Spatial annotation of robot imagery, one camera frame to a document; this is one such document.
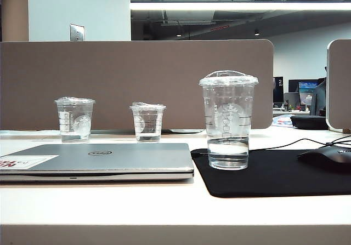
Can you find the long linear ceiling light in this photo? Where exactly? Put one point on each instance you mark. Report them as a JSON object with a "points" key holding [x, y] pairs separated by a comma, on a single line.
{"points": [[233, 6]]}

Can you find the colourful printed sheet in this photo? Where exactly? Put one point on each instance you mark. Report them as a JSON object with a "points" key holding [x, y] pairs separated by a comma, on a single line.
{"points": [[282, 121]]}

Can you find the black ceiling spotlight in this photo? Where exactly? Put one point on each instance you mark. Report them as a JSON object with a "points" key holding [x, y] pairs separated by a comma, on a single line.
{"points": [[257, 32]]}

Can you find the white red laptop sticker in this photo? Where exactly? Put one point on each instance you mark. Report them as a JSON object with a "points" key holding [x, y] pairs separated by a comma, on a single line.
{"points": [[29, 161]]}

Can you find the dark grey office chair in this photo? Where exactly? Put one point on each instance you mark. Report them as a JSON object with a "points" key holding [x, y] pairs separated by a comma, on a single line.
{"points": [[319, 99]]}

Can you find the tall clear plastic cup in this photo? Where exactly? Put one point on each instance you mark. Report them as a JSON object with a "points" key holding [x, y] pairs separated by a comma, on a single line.
{"points": [[227, 119]]}

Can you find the monitor with blue screen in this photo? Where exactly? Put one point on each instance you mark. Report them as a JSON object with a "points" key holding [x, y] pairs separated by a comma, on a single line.
{"points": [[307, 91]]}

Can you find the pale blue paper sheet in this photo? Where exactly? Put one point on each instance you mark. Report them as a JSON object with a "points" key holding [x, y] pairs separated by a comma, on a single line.
{"points": [[27, 131]]}

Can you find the silver closed laptop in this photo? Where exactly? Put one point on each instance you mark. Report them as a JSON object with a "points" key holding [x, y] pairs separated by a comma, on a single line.
{"points": [[123, 160]]}

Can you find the grey background office partition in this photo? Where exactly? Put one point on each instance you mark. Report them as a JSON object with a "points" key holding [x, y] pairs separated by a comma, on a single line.
{"points": [[292, 98]]}

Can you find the medium clear plastic cup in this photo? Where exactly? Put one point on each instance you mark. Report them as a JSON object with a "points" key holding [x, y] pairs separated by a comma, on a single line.
{"points": [[74, 121]]}

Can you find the black computer mouse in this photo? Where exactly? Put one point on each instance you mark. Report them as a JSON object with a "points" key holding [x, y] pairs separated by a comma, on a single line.
{"points": [[326, 156]]}

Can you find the black round cushion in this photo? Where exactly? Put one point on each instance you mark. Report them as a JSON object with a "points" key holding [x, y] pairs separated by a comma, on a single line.
{"points": [[310, 122]]}

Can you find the grey divider foot bracket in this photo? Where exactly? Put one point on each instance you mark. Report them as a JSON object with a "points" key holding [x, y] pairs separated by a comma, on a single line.
{"points": [[186, 131]]}

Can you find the small clear plastic cup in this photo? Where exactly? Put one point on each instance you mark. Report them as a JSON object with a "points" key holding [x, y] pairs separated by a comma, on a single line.
{"points": [[147, 124]]}

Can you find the black sign with numeral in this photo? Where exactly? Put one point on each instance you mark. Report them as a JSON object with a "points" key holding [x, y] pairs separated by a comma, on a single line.
{"points": [[279, 88]]}

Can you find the white-edged brown desk divider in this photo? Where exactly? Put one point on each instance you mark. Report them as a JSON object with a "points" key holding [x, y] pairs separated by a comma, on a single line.
{"points": [[341, 86]]}

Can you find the wide brown desk divider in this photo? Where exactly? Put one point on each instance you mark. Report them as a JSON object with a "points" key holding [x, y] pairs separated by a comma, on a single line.
{"points": [[137, 72]]}

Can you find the metal wall switch plate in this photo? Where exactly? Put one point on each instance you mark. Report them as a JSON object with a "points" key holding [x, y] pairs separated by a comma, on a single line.
{"points": [[76, 32]]}

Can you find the black mouse pad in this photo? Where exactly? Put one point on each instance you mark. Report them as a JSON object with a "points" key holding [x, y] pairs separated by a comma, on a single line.
{"points": [[274, 176]]}

